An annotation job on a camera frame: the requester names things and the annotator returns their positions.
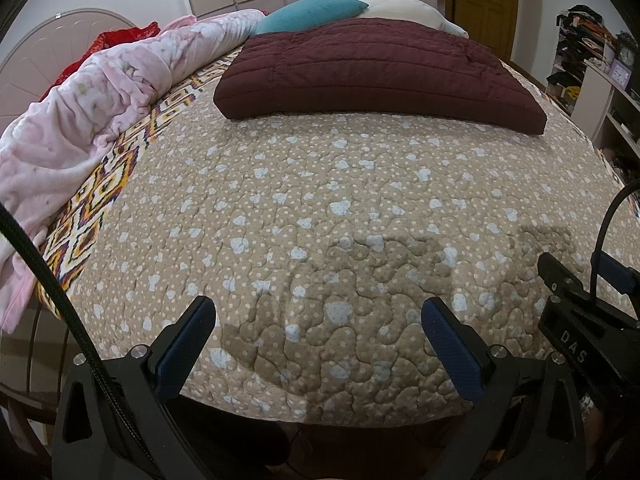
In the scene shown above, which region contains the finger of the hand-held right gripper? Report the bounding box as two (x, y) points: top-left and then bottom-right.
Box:
(537, 252), (591, 306)
(597, 252), (640, 300)

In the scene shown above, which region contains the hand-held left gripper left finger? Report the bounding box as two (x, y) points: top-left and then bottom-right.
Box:
(50, 296), (218, 480)

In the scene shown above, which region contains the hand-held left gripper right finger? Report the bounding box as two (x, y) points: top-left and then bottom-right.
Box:
(420, 296), (586, 480)

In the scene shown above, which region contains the maroon quilted puffer jacket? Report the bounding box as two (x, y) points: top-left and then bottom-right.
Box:
(212, 17), (548, 136)

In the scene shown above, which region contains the pile of dark clothes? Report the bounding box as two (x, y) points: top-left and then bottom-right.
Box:
(555, 5), (618, 53)

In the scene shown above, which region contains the geometric patterned bedsheet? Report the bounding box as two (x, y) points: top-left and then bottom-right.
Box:
(37, 42), (246, 321)

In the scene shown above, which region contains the white shelf unit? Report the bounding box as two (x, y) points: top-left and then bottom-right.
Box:
(545, 5), (640, 186)

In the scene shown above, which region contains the beige heart-print quilt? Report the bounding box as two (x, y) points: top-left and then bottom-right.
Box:
(65, 42), (626, 423)

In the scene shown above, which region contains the dark table clock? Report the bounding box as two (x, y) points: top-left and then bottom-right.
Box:
(614, 35), (637, 68)

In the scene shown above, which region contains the pink fleece blanket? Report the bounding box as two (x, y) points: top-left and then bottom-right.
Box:
(0, 9), (266, 336)

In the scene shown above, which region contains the wooden door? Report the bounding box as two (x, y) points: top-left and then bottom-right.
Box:
(452, 0), (521, 63)

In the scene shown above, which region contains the white plush seal pillow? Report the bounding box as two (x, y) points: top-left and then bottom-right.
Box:
(352, 0), (471, 40)

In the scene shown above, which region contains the red cloth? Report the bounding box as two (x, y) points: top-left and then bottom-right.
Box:
(37, 21), (161, 101)

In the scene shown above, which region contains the white fan-shaped headboard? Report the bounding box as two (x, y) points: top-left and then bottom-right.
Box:
(0, 8), (138, 136)

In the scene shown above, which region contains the teal pillow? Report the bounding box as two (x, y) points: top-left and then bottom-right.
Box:
(254, 0), (370, 37)

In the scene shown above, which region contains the black braided cable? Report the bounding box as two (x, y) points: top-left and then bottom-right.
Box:
(589, 182), (640, 306)
(0, 202), (156, 480)

